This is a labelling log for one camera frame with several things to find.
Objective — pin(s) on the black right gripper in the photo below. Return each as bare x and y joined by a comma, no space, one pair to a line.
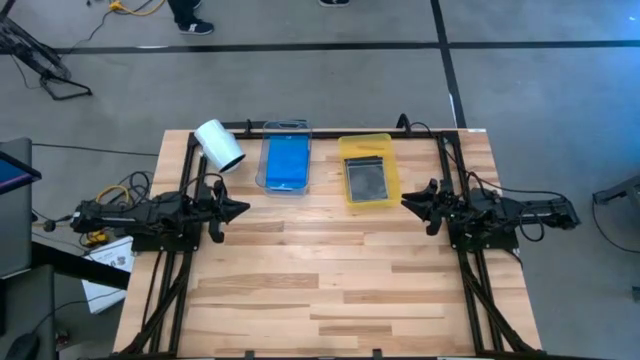
447,207

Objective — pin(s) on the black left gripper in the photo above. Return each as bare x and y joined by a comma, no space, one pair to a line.
212,212

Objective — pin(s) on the blue plastic disc case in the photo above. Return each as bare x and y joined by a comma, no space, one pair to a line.
287,160

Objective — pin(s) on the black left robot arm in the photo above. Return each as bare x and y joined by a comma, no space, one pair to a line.
145,215

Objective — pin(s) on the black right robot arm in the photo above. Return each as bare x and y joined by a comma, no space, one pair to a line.
525,212

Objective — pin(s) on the yellow plastic bin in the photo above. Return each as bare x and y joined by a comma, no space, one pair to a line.
367,145

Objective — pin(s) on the clear plastic bin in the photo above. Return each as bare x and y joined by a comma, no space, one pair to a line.
285,127

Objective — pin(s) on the white printed paper box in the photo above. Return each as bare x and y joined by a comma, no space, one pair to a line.
112,257

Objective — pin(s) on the person's dark shoe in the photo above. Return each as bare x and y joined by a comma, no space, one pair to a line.
196,27
334,2

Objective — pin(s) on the grey equipment stand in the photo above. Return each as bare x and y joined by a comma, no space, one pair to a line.
620,190

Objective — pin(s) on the person's leg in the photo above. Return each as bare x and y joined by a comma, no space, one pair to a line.
182,10

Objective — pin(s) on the tablet with blue screen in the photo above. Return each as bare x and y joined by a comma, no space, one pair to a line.
12,175

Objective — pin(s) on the black computer mouse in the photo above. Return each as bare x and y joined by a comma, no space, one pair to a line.
22,346

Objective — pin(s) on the black tripod stand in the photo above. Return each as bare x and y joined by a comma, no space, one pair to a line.
25,42

